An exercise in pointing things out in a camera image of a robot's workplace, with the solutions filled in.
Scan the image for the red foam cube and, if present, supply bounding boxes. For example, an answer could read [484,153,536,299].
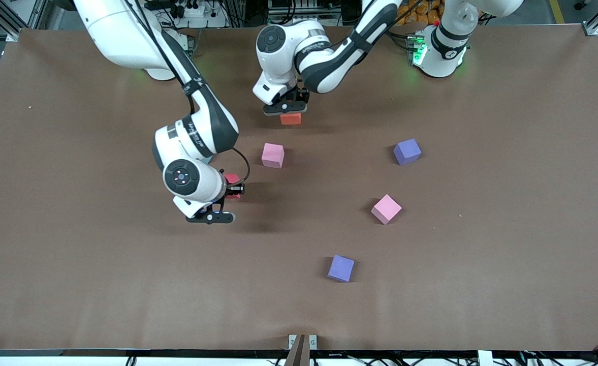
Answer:
[224,173,242,200]

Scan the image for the pink foam cube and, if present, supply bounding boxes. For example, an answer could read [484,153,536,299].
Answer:
[261,143,285,169]
[371,194,402,225]

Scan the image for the metal equipment rack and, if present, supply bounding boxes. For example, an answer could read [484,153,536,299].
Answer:
[267,0,360,26]

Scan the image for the white power strip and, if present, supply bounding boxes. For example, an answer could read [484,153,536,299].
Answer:
[174,0,218,18]

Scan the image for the purple foam cube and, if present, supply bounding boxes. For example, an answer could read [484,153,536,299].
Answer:
[327,255,355,283]
[393,138,422,166]

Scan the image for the pile of orange packets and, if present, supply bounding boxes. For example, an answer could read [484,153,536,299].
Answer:
[395,0,444,27]

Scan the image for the metal table edge bracket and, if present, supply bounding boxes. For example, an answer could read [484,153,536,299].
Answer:
[289,334,318,350]

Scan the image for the brown wooden post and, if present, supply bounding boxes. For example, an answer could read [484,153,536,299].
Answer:
[285,334,310,366]

